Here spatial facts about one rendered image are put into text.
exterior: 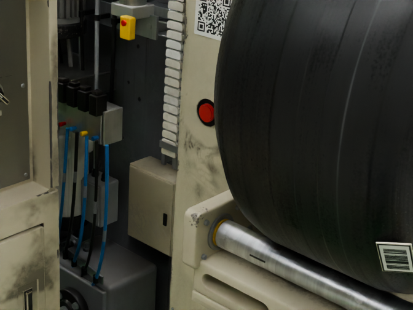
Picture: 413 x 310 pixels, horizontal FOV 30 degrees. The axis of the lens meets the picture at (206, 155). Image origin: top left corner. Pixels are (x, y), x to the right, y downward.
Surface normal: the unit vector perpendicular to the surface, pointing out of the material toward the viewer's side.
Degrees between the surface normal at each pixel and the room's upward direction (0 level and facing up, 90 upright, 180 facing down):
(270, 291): 0
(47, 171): 90
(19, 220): 90
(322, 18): 67
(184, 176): 90
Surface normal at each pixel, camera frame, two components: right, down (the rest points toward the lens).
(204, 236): 0.75, 0.30
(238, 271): 0.07, -0.92
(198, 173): -0.66, 0.26
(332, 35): -0.59, -0.10
